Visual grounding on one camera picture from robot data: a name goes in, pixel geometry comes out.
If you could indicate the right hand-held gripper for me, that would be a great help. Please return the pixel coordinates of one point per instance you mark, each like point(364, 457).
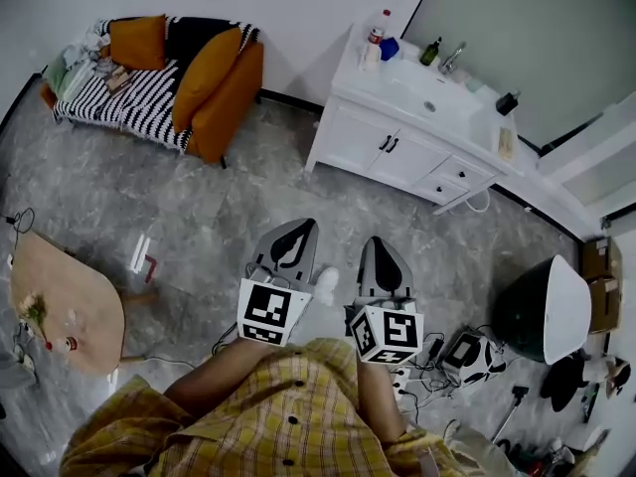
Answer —
point(397, 328)

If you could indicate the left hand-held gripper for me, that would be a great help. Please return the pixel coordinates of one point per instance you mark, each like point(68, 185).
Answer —
point(263, 311)

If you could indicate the small white cup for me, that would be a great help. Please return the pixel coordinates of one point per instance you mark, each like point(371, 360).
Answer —
point(370, 58)

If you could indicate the person's left forearm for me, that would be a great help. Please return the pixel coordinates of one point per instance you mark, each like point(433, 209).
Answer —
point(223, 375)

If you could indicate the person's right forearm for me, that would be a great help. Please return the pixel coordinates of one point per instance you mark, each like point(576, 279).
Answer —
point(377, 395)

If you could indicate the white shoe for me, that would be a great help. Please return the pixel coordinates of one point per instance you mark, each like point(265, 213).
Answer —
point(325, 286)

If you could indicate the white power strip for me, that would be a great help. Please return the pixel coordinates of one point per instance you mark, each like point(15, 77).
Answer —
point(400, 380)

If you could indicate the spare hand-held gripper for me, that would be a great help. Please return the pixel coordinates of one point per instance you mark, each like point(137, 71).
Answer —
point(472, 358)

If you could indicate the white sink vanity cabinet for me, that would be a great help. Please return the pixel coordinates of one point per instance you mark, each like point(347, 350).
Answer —
point(358, 137)

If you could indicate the white and dark green chair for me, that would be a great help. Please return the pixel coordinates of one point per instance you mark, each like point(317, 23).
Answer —
point(541, 311)

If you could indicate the yellow plaid shirt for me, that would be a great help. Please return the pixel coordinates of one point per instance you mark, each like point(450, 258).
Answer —
point(273, 415)

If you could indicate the orange sofa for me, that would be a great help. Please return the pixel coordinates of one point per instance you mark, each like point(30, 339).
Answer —
point(233, 97)

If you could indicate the chrome sink drain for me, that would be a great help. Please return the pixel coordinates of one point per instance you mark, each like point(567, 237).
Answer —
point(429, 106)

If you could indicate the large orange cushion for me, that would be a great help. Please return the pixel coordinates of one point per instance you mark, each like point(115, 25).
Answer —
point(208, 72)

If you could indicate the small black box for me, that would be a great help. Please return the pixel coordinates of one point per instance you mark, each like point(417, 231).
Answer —
point(507, 103)

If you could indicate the pale green cup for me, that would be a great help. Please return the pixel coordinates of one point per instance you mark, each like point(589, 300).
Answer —
point(474, 85)

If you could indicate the black white striped blanket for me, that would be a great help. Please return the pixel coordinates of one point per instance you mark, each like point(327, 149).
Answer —
point(134, 102)

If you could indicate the cardboard box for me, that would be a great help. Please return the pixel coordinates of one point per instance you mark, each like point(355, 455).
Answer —
point(601, 259)
point(603, 303)

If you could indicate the light wooden table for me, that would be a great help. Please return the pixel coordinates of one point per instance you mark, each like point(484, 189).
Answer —
point(74, 296)

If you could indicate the chrome faucet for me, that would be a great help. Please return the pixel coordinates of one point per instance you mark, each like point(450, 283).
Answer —
point(453, 60)

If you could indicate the blue sponge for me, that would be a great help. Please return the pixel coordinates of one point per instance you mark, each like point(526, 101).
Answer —
point(390, 48)

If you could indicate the dark green pump bottle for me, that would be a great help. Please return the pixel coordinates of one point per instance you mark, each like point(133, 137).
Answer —
point(430, 53)

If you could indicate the small red white toy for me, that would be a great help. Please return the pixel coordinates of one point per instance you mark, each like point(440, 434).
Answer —
point(69, 344)

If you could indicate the brown book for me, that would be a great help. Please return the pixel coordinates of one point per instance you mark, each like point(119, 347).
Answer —
point(116, 78)

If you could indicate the white bottle with red cap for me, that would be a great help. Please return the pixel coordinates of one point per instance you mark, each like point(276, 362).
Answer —
point(381, 25)

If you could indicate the dried flower stem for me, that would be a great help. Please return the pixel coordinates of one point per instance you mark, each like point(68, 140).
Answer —
point(35, 308)

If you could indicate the small orange cushion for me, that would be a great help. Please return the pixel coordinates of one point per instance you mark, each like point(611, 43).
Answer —
point(136, 43)

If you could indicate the pile of pale clothes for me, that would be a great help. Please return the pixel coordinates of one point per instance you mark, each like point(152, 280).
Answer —
point(74, 65)

